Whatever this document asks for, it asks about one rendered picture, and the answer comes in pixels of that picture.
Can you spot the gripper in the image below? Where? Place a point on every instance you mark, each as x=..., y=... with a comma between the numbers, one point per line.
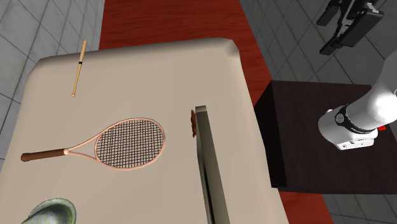
x=364, y=28

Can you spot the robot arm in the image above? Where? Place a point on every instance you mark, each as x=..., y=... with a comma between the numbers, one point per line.
x=363, y=114

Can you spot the dark robot stand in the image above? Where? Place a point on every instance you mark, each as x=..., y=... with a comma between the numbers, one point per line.
x=310, y=149

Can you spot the reddish brown small object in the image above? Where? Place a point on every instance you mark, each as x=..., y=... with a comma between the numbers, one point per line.
x=193, y=123

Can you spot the grey laptop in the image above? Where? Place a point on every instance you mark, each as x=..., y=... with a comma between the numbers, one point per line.
x=211, y=161

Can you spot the wooden baseball bat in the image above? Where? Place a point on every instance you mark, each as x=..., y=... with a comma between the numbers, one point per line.
x=78, y=69

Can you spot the pale green dotted bowl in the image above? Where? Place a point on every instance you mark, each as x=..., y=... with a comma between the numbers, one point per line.
x=54, y=212

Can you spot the beige bed with red frame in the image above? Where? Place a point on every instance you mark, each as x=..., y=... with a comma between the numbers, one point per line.
x=139, y=77

